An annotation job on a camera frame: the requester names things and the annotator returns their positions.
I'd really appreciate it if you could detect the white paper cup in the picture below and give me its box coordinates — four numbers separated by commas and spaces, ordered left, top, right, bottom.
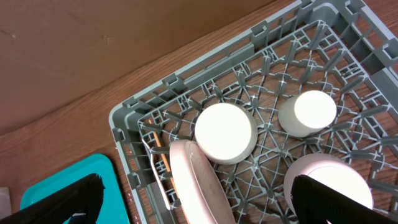
278, 90, 336, 138

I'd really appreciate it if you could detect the white bowl with food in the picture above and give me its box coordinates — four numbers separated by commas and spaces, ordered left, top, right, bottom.
195, 103, 258, 165

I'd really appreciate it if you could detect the wooden skewer stick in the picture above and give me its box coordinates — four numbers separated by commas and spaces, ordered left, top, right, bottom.
149, 130, 176, 194

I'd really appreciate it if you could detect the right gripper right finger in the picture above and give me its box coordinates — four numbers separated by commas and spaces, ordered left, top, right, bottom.
290, 175, 397, 224

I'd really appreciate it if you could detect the pink round plate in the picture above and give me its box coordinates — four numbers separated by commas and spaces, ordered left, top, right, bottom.
170, 140, 235, 224

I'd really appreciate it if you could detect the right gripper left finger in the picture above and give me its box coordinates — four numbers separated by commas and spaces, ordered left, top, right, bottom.
1, 174, 104, 224

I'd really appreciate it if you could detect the grey plastic dishwasher rack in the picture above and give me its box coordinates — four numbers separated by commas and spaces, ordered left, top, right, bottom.
109, 1, 397, 223

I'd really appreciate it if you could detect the white plastic fork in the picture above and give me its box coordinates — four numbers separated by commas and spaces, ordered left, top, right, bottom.
149, 153, 172, 210

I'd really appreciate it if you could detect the teal plastic serving tray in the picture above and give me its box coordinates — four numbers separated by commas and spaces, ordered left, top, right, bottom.
20, 154, 130, 224

